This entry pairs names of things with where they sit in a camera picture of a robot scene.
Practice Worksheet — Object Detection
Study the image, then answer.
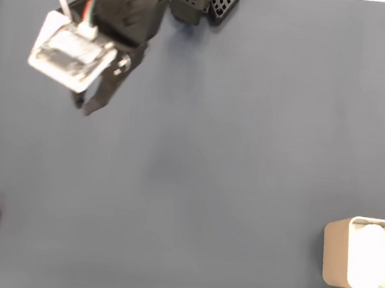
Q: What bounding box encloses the beige box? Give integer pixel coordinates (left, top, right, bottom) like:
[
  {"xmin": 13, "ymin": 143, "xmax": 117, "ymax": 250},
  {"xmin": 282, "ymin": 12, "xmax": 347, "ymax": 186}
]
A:
[{"xmin": 317, "ymin": 211, "xmax": 385, "ymax": 288}]

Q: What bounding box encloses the white crumpled paper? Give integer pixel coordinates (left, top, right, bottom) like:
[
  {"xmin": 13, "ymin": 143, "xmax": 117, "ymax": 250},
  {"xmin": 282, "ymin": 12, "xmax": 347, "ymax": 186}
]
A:
[{"xmin": 346, "ymin": 220, "xmax": 385, "ymax": 288}]

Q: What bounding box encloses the white camera module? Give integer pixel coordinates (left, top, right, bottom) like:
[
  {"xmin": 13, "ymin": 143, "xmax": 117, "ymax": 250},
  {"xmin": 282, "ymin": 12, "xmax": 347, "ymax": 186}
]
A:
[{"xmin": 24, "ymin": 7, "xmax": 122, "ymax": 97}]

